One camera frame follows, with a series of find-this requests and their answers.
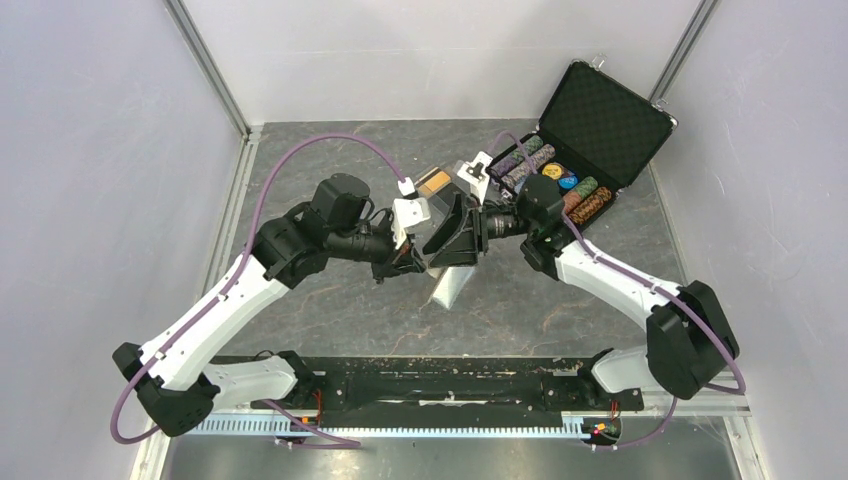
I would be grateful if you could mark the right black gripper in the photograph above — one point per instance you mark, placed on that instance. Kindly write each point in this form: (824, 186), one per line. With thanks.
(447, 244)

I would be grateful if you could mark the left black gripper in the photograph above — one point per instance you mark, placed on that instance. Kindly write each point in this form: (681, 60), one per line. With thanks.
(397, 262)

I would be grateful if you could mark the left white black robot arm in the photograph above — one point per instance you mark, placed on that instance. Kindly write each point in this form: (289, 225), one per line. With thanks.
(174, 376)

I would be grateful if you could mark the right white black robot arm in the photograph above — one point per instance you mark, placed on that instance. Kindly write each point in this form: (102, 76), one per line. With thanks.
(689, 344)

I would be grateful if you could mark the purple poker chip row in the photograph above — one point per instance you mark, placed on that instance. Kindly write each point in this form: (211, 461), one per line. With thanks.
(518, 174)

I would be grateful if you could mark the yellow dealer chip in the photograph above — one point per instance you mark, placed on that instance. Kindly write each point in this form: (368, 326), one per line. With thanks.
(553, 170)

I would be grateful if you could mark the green poker chip row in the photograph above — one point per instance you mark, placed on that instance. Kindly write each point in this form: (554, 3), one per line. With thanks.
(531, 145)

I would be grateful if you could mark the blue dealer chip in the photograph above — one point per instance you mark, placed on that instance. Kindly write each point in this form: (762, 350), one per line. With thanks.
(568, 182)

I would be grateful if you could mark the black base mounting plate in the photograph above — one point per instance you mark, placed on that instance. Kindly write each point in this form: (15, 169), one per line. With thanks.
(451, 392)

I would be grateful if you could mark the black poker chip case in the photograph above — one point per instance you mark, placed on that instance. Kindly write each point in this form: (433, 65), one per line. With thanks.
(601, 128)

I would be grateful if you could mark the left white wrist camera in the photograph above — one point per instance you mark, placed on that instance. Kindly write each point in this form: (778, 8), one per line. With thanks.
(409, 216)

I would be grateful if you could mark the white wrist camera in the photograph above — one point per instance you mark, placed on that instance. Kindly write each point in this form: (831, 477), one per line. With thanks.
(409, 216)
(474, 173)

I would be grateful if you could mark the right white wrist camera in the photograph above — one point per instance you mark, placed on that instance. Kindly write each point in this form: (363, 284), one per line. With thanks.
(474, 173)

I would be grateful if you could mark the aluminium frame rail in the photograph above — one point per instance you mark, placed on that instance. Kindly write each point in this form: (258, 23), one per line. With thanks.
(192, 134)

